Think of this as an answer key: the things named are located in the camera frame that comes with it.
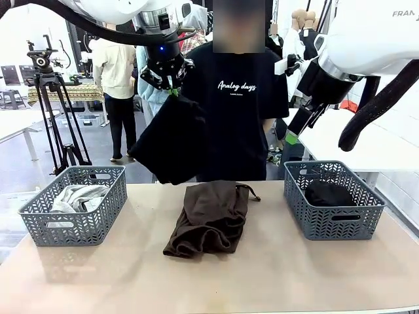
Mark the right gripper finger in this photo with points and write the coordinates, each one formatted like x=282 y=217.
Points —
x=298 y=124
x=317 y=114

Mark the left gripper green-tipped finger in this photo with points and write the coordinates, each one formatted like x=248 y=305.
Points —
x=185 y=70
x=154 y=78

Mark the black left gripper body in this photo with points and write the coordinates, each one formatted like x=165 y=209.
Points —
x=163 y=62

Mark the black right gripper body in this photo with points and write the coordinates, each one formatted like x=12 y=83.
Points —
x=327 y=85

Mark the black fuzzy garment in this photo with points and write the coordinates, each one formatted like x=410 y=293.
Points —
x=327 y=194

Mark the light grey sweat garment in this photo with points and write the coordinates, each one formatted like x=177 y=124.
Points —
x=78 y=198

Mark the person's left forearm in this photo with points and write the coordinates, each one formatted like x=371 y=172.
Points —
x=269 y=124

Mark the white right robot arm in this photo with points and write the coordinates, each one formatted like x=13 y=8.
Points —
x=370 y=36

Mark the mannequin in blue fleece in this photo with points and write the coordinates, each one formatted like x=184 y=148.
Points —
x=147 y=95

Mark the red object on table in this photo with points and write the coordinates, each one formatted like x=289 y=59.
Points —
x=348 y=106

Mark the mannequin in plaid hoodie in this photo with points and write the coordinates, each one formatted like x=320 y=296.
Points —
x=196 y=36

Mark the mannequin in cream jacket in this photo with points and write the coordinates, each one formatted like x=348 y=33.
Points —
x=114 y=72

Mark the shoes on floor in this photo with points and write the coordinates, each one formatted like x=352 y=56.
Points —
x=274 y=157

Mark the mannequin in black shirt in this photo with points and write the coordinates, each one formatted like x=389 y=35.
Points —
x=311 y=42

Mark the mannequin in white shirt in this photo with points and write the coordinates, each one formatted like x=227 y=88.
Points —
x=289 y=49

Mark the person in black t-shirt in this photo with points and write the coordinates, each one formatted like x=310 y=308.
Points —
x=239 y=131

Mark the white side table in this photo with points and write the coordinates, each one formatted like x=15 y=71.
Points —
x=376 y=153

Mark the table with patterned cloth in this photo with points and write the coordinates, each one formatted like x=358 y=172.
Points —
x=72 y=93

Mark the grey plastic lattice basket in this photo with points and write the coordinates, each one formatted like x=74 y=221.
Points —
x=82 y=229
x=327 y=229

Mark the black monitor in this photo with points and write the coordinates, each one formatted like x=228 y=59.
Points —
x=8 y=75
x=26 y=73

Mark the grey plastic stool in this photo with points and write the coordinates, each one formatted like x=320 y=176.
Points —
x=11 y=98

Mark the white table with grey legs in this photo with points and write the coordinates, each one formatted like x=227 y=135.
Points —
x=16 y=122

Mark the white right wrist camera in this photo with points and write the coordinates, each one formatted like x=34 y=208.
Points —
x=283 y=65

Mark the black camera tripod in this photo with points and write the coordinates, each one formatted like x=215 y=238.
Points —
x=42 y=62

